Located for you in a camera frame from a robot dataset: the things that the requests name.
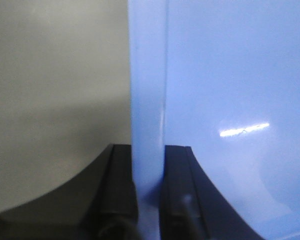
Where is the blue plastic tray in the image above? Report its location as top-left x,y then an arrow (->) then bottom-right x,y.
127,0 -> 300,240

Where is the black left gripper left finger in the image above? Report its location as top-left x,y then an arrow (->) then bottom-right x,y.
0,144 -> 139,240

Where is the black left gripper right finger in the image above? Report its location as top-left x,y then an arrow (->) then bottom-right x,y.
159,145 -> 262,240

